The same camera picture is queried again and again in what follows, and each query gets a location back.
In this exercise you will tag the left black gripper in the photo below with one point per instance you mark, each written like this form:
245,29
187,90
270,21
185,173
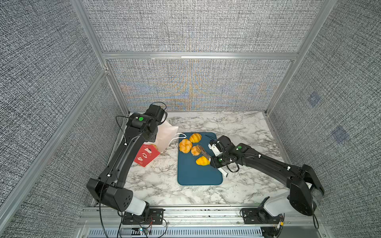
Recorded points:
153,139

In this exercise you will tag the red white paper gift bag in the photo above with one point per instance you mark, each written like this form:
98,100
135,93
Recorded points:
151,150

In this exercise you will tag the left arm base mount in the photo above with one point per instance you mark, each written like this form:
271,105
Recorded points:
153,217

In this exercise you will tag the striped yellow bun left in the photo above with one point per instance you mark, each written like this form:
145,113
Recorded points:
195,138

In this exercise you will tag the small round crusty bun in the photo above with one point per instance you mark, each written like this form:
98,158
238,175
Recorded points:
195,150

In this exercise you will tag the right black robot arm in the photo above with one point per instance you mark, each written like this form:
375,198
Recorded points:
305,189

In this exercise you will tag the teal rectangular tray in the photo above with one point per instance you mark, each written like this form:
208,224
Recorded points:
189,173

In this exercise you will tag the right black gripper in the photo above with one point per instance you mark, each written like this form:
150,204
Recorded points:
214,163

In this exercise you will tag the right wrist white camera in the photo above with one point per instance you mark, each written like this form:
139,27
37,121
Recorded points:
215,147

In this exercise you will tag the knot shaped bread roll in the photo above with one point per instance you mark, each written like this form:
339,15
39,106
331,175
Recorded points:
185,146

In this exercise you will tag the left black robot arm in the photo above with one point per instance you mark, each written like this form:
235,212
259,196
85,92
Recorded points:
108,189

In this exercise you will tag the yellow striped croissant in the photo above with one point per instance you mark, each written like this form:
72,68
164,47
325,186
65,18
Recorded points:
203,161

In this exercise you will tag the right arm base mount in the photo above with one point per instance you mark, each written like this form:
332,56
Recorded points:
259,215

